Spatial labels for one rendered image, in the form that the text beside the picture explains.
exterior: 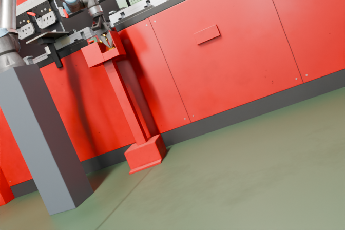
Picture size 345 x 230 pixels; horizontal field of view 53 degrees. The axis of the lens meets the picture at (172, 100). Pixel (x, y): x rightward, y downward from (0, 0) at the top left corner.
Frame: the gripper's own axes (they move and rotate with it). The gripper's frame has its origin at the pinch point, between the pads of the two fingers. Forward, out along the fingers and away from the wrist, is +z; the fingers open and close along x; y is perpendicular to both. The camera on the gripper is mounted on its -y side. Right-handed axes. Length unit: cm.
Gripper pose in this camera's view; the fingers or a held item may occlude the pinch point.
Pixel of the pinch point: (110, 46)
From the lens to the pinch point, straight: 211.5
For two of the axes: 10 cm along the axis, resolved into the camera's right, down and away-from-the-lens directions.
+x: -9.2, 3.6, 1.7
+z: 3.9, 9.1, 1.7
